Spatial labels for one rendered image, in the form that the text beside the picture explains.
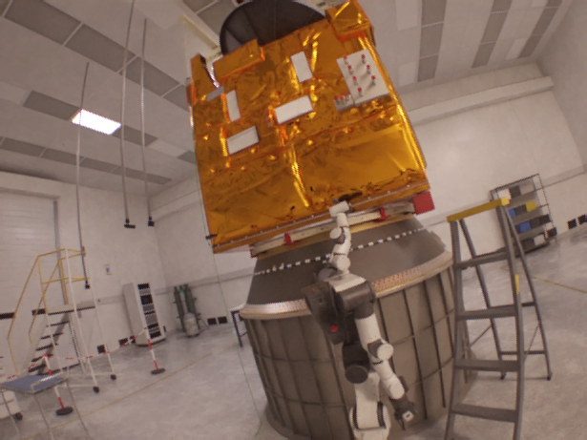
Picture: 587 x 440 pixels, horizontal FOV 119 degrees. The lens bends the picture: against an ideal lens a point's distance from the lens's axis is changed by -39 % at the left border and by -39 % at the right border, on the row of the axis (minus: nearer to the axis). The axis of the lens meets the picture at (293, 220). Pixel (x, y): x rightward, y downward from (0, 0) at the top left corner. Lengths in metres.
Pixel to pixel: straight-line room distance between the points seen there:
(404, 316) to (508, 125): 7.61
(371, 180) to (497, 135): 6.92
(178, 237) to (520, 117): 11.81
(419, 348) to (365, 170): 1.37
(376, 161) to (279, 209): 0.85
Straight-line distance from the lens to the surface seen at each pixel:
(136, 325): 9.24
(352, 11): 2.85
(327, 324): 1.33
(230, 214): 2.49
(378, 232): 2.17
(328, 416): 2.32
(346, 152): 2.20
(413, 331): 2.06
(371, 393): 1.53
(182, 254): 10.25
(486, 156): 8.39
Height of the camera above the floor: 1.49
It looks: 9 degrees up
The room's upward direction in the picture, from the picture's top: 14 degrees counter-clockwise
